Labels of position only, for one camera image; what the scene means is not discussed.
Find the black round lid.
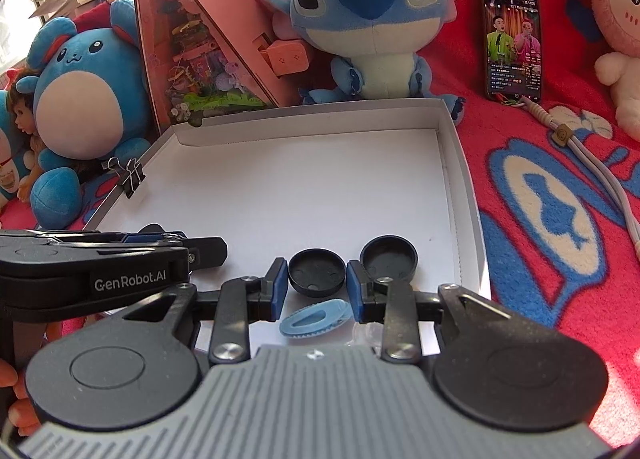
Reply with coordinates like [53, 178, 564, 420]
[288, 248, 346, 299]
[360, 235, 419, 283]

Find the light blue hair clip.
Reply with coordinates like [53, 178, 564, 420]
[279, 299, 352, 339]

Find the clear plastic dome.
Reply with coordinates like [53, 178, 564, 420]
[348, 323, 384, 356]

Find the person's hand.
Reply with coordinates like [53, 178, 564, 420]
[0, 361, 41, 436]

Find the small black binder clip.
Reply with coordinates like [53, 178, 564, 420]
[103, 157, 145, 199]

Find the white cardboard box tray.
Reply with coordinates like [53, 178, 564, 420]
[89, 100, 490, 295]

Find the Doraemon plush toy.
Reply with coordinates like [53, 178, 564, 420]
[0, 90, 27, 208]

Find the blue round mouse plush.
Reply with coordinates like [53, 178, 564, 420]
[16, 0, 151, 230]

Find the brown haired doll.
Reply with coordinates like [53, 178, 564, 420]
[6, 67, 46, 202]

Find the pink triangular toy house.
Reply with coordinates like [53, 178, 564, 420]
[135, 0, 309, 132]

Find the pink red cartoon blanket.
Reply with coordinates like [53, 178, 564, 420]
[0, 0, 640, 449]

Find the blue Stitch plush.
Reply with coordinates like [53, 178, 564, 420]
[261, 0, 457, 105]

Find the smartphone with lit screen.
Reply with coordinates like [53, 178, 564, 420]
[483, 0, 542, 107]

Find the pink bunny plush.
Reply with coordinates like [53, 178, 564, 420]
[591, 0, 640, 140]

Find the grey phone lanyard strap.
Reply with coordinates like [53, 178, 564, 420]
[519, 94, 640, 260]

